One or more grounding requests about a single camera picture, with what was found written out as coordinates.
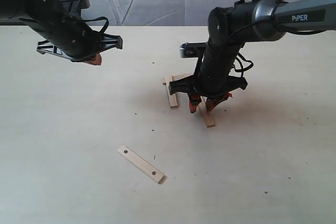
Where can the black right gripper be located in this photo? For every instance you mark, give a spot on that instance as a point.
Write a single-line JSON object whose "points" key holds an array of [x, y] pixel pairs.
{"points": [[211, 78]]}

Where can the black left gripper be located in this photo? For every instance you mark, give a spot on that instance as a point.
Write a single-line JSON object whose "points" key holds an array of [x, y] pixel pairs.
{"points": [[73, 39]]}

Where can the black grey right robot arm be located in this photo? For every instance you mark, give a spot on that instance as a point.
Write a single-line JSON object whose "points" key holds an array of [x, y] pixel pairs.
{"points": [[230, 28]]}

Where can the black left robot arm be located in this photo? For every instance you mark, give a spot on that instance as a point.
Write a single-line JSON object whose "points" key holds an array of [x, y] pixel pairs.
{"points": [[31, 11]]}

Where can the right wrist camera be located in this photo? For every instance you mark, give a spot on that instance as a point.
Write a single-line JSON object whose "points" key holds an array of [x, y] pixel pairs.
{"points": [[192, 50]]}

